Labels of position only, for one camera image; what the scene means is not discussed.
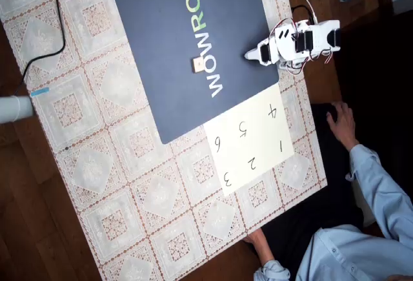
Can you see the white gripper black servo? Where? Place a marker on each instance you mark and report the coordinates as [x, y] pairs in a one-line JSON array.
[[262, 53]]

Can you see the small wooden cube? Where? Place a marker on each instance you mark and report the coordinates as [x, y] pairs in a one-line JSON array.
[[197, 65]]

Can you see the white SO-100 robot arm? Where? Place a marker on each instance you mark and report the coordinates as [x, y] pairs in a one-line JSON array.
[[317, 37]]

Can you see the person's right forearm blue sleeve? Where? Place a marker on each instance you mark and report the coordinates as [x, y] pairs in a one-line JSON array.
[[384, 190]]

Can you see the person's left forearm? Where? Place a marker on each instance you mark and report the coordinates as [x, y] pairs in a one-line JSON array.
[[272, 271]]

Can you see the person's right hand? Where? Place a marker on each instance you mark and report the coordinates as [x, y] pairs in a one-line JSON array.
[[344, 124]]

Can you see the person's left hand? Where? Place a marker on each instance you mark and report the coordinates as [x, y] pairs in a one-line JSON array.
[[260, 243]]

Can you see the dark blue WOWROBO mat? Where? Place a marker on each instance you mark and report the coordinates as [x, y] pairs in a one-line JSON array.
[[180, 35]]

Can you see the cream paper with handwritten numbers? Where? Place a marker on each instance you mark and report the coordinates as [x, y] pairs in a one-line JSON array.
[[255, 142]]

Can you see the person in blue shirt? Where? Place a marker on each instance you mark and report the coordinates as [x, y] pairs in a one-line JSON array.
[[322, 197]]

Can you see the white lace tablecloth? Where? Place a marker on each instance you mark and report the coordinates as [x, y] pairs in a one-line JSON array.
[[96, 151]]

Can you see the blue tape strip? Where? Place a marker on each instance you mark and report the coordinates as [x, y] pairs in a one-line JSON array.
[[40, 92]]

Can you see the light blue shirt torso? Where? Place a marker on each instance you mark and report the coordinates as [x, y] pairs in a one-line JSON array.
[[355, 255]]

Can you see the white plastic tube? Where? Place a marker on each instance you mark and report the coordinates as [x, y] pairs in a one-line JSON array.
[[14, 109]]

